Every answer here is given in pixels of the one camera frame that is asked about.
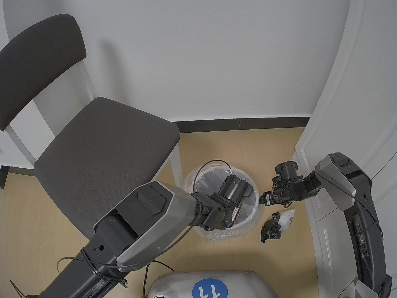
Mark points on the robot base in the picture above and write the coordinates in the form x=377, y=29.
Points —
x=217, y=286

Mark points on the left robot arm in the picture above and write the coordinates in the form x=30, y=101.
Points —
x=149, y=216

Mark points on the grey and white chair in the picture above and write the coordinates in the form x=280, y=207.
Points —
x=102, y=141

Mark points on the white trash bin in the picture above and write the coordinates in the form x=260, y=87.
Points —
x=251, y=211

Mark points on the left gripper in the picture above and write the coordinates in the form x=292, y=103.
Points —
x=240, y=211

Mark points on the clear plastic bag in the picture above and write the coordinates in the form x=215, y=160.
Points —
x=214, y=235

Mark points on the white wardrobe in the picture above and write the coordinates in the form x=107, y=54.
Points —
x=356, y=88

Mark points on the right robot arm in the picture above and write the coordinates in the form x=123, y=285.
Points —
x=338, y=178

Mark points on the white paper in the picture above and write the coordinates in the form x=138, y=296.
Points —
x=287, y=219

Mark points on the black plastic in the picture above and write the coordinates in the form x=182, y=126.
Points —
x=271, y=228

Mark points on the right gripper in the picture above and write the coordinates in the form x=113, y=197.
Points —
x=277, y=197

